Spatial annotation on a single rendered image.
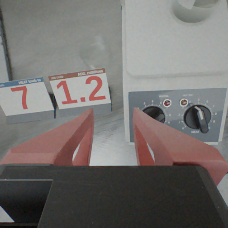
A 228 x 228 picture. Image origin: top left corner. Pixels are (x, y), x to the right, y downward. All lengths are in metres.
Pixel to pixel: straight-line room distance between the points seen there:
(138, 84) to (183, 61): 0.06
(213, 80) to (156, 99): 0.07
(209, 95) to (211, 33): 0.07
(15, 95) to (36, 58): 0.09
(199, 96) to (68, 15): 0.29
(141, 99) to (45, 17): 0.28
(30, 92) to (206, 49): 0.26
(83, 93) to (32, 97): 0.09
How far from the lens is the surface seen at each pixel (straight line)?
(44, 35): 0.38
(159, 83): 0.21
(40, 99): 0.30
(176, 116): 0.22
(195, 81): 0.22
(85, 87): 0.26
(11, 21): 0.44
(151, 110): 0.21
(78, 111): 0.28
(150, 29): 0.22
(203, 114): 0.21
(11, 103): 0.32
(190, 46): 0.21
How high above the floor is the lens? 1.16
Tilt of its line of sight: 77 degrees down
